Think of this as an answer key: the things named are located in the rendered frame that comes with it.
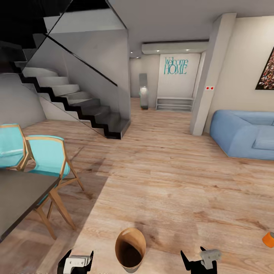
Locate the can of soda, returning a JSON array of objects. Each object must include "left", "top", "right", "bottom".
[{"left": 262, "top": 232, "right": 274, "bottom": 248}]

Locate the trash can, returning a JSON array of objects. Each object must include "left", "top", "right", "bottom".
[{"left": 115, "top": 228, "right": 146, "bottom": 273}]

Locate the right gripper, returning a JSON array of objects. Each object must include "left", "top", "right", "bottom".
[{"left": 180, "top": 247, "right": 217, "bottom": 274}]

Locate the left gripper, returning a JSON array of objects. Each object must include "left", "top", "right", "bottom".
[{"left": 57, "top": 250, "right": 94, "bottom": 274}]

